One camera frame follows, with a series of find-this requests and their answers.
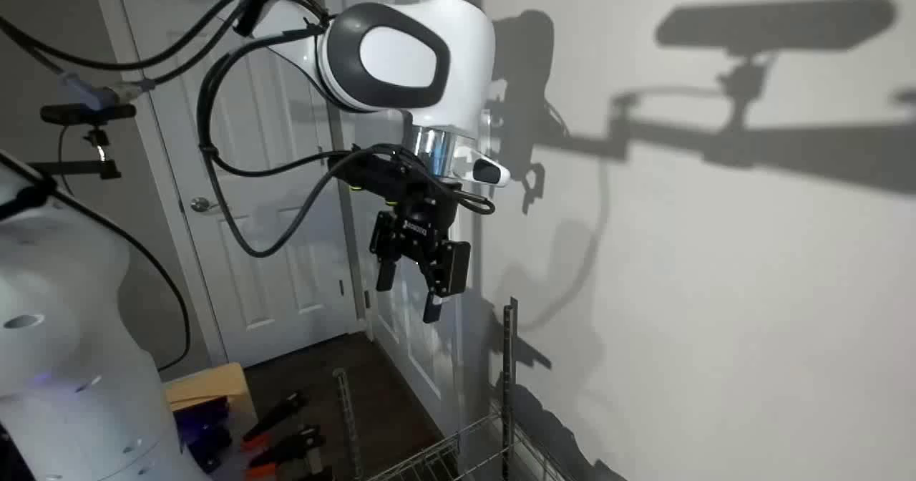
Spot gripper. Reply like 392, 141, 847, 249
369, 179, 473, 325

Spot black and orange clamp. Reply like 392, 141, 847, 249
245, 425, 328, 480
240, 390, 311, 453

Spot white panel door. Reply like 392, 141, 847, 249
89, 0, 367, 369
331, 0, 482, 435

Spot wire rack shelf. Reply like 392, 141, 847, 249
333, 296, 573, 481

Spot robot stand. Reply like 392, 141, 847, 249
163, 362, 258, 481

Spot camera on mount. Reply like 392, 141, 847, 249
29, 100, 138, 181

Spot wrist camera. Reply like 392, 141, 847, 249
327, 149, 410, 201

